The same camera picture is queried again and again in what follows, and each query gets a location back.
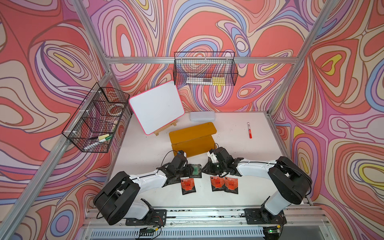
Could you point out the red tea bag left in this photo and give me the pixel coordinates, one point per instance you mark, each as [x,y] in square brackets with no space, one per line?
[188,186]

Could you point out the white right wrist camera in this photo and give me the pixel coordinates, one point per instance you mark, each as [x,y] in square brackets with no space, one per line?
[212,156]

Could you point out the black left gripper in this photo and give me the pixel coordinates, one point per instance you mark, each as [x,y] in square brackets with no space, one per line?
[186,166]

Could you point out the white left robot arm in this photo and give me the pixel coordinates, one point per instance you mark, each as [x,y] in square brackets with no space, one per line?
[118,198]

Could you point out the red tea bag middle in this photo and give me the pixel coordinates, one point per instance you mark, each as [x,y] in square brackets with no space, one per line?
[217,184]

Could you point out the black wire basket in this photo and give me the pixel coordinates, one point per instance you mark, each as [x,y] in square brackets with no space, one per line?
[92,119]
[197,68]

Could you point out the red tea bag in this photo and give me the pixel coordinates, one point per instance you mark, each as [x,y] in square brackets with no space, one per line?
[231,185]
[188,186]
[217,184]

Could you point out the wooden whiteboard easel stand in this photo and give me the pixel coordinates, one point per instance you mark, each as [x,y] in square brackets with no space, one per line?
[173,123]

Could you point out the yellow sticky notes block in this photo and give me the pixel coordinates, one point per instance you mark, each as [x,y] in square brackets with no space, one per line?
[218,81]

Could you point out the white plastic pencil case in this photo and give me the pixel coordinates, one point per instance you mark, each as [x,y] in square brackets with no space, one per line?
[207,116]

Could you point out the red marker pen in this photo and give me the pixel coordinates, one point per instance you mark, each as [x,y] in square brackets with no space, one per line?
[249,130]

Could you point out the yellow wooden two-tier shelf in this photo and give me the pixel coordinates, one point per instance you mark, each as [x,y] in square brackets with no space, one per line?
[194,140]

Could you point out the black wire basket left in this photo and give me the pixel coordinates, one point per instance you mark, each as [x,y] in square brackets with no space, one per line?
[92,119]

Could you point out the green marker in basket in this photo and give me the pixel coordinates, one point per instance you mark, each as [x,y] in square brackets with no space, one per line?
[102,138]

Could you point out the tape roll in basket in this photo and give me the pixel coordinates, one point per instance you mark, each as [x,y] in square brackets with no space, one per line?
[115,109]

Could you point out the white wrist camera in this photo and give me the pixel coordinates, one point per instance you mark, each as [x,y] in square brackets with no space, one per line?
[182,153]
[212,156]

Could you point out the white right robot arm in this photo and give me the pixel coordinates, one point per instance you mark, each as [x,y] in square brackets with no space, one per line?
[292,183]

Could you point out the pink framed whiteboard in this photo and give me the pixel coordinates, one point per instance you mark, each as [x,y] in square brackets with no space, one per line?
[157,107]

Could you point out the red tea bag right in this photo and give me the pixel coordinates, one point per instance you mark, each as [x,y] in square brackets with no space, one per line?
[231,185]

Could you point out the black wire basket back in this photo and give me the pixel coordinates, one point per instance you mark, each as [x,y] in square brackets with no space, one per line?
[197,68]

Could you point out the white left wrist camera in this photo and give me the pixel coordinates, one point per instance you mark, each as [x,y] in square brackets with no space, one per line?
[182,153]

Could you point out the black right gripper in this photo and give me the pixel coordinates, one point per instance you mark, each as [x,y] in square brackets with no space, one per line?
[209,168]

